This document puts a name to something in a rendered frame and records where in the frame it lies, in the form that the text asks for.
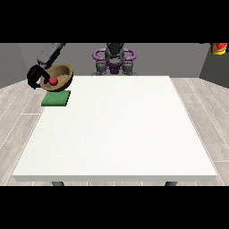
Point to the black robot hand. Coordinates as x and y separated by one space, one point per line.
33 76

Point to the brown wooden bowl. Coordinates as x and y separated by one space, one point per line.
61 74

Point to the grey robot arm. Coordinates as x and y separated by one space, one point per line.
47 55

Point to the small red ball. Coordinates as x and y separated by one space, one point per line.
53 80

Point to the green square pad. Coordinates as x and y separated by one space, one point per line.
56 98

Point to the grey robot trunk purple rings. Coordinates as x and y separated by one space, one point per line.
114 62

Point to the dark table leg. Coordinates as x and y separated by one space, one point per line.
57 183
171 183

